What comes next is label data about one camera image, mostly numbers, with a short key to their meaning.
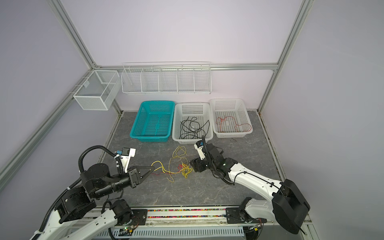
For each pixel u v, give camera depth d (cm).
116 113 123
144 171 58
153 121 115
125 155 54
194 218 75
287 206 41
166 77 97
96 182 43
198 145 72
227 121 115
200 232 158
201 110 116
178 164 93
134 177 51
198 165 71
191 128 108
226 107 120
